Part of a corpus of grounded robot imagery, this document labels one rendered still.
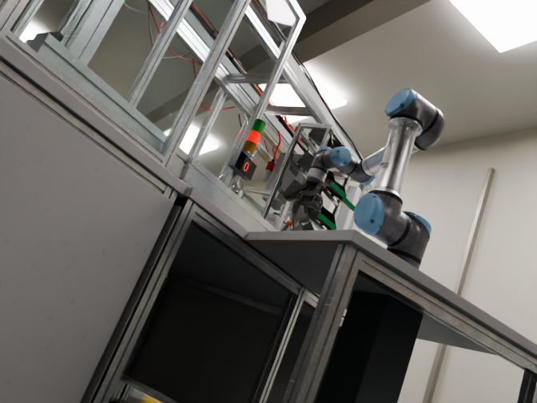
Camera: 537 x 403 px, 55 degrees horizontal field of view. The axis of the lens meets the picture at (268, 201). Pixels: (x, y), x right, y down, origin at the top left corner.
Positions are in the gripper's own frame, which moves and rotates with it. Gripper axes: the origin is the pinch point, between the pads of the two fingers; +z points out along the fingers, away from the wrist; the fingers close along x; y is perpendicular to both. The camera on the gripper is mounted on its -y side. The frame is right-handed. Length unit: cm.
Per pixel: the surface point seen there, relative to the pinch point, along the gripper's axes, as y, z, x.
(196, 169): 8, 13, -69
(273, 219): -8.4, 0.4, -2.2
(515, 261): 37, -93, 259
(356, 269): 61, 28, -61
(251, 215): 8.2, 12.5, -37.6
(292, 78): -61, -99, 36
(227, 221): 16, 22, -57
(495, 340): 84, 25, -10
